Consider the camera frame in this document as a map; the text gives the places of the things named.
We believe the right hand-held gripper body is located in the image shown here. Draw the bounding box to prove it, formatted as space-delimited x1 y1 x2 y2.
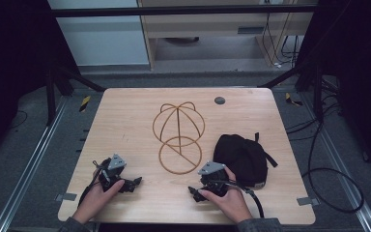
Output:
197 160 232 198

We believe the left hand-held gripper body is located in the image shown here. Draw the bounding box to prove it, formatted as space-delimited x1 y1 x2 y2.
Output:
98 153 133 194

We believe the person's right hand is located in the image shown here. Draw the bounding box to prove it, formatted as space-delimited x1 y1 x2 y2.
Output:
197 165 254 224

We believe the person's left hand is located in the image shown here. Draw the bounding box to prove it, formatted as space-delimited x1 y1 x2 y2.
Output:
71 179 126 225

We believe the black cap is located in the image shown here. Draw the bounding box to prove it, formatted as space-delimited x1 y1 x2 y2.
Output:
213 131 279 189

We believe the yellow black striped tape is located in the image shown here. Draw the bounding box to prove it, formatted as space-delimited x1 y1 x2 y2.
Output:
284 92 303 107
78 95 92 113

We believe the white cabinet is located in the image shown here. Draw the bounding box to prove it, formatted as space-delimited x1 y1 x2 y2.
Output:
46 0 151 68

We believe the black curtain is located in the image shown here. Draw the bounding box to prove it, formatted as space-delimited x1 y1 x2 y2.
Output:
294 0 371 180
0 0 82 168

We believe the light wooden desk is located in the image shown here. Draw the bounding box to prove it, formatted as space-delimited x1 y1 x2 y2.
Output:
136 0 319 70

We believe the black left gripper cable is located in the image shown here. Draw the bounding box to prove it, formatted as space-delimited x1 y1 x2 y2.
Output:
77 159 104 207

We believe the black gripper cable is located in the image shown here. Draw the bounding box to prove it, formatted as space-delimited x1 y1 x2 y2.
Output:
228 181 266 219
77 159 104 207

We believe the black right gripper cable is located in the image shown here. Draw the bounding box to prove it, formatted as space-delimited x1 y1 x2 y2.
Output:
228 181 266 219

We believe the grey metal table bracket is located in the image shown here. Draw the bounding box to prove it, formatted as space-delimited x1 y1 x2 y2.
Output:
55 192 78 203
296 196 321 207

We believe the gold wire hat stand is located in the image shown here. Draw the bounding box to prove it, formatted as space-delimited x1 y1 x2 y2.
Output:
152 101 207 176

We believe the aluminium floor rail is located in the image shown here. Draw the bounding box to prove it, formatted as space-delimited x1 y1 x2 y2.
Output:
0 98 70 232
299 93 371 232

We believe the black metal frame leg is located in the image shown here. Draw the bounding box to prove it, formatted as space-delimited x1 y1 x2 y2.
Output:
44 62 106 128
258 59 326 123

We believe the black looped floor cable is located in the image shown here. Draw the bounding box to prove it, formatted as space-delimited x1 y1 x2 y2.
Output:
284 93 365 215

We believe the bundle of hanging cables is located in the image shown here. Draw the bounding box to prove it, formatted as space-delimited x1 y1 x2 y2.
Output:
261 12 301 70

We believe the black horizontal frame bar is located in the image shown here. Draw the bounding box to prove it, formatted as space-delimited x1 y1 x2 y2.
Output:
48 4 319 18

